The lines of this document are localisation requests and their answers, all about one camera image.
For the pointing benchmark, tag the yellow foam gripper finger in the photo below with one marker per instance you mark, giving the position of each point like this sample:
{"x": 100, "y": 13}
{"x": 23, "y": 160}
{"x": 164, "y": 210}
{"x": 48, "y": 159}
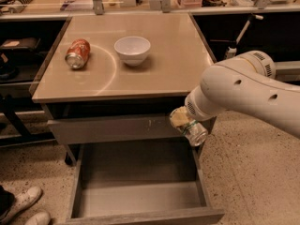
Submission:
{"x": 180, "y": 117}

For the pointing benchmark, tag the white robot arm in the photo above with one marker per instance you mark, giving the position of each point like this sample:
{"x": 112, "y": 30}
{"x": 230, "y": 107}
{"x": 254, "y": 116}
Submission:
{"x": 246, "y": 84}

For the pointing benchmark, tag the open middle drawer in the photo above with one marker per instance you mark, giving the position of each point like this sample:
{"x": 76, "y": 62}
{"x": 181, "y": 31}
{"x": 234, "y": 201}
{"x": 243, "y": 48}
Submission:
{"x": 152, "y": 182}

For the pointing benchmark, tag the grey drawer cabinet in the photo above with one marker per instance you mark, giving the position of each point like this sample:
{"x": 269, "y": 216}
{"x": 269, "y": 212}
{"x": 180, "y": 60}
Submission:
{"x": 117, "y": 77}

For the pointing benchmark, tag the grey top drawer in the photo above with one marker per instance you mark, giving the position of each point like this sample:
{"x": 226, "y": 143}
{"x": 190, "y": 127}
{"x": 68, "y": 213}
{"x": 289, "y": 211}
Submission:
{"x": 112, "y": 128}

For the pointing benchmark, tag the orange soda can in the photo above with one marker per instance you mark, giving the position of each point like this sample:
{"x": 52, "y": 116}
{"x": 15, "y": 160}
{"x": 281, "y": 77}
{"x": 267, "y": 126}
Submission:
{"x": 78, "y": 53}

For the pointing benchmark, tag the white ceramic bowl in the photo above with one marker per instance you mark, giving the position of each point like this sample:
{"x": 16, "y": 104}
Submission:
{"x": 132, "y": 50}

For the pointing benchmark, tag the white shoe lower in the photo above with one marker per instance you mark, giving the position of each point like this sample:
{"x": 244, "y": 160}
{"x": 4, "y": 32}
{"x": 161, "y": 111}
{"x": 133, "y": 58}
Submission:
{"x": 40, "y": 218}

